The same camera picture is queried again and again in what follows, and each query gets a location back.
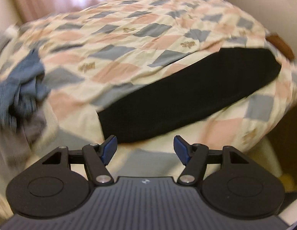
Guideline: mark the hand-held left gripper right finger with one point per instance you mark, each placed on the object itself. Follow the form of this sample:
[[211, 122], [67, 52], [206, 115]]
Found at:
[[183, 149]]

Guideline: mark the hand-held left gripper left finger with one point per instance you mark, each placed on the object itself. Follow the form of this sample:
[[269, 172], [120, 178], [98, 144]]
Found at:
[[107, 149]]

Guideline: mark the black pants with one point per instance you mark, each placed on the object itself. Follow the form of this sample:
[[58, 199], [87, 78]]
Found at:
[[186, 95]]

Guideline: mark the checked bear print quilt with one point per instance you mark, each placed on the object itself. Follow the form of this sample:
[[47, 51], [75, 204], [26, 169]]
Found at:
[[139, 43]]

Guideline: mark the blue striped garment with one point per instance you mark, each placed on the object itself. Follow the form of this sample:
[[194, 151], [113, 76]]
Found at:
[[16, 76]]

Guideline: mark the brown folded garment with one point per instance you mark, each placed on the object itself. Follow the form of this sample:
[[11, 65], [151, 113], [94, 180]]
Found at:
[[281, 44]]

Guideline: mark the pink curtain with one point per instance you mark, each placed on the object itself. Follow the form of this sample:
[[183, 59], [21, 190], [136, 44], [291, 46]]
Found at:
[[55, 2]]

